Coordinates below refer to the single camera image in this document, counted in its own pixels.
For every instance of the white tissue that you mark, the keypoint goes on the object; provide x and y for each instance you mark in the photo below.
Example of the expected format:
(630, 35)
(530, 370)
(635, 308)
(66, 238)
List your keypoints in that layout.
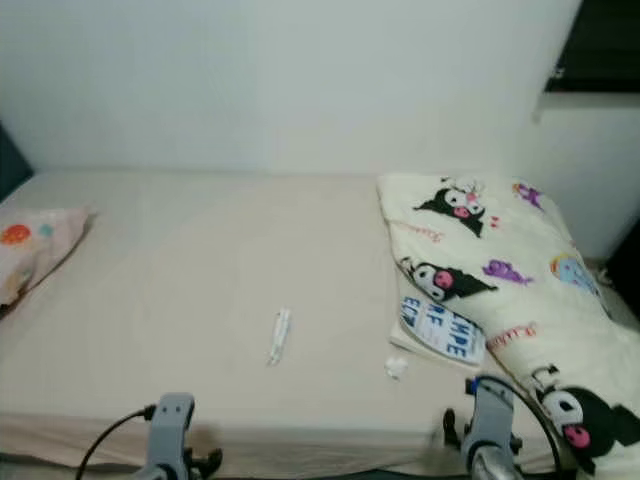
(396, 367)

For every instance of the small white tube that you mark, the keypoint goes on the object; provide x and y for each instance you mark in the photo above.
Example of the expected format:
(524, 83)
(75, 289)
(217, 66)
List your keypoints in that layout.
(279, 336)

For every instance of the pink pillow with orange patches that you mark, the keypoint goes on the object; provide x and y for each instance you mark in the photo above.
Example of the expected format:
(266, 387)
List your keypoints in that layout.
(35, 250)

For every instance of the white bag with blue letters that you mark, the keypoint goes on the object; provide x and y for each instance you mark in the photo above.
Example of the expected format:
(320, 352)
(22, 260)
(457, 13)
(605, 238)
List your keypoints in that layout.
(440, 328)

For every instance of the cream cartoon print blanket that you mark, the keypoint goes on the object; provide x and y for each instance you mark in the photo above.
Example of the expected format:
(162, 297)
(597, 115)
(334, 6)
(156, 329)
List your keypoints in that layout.
(530, 255)

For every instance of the cream sheeted mattress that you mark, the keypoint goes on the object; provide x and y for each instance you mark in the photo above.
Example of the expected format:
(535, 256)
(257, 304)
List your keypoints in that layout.
(220, 255)

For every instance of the dark window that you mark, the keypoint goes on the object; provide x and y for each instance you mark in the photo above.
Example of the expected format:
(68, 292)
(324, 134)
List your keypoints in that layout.
(600, 40)

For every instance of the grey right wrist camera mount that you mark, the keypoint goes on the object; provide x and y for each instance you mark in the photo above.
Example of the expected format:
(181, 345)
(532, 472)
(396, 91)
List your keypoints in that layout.
(492, 415)

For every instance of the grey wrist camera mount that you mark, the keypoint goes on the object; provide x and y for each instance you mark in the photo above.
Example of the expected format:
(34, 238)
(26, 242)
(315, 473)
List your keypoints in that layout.
(492, 415)
(173, 430)

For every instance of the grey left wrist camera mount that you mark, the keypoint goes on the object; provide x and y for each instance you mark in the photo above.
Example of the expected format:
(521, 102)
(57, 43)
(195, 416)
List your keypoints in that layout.
(173, 430)

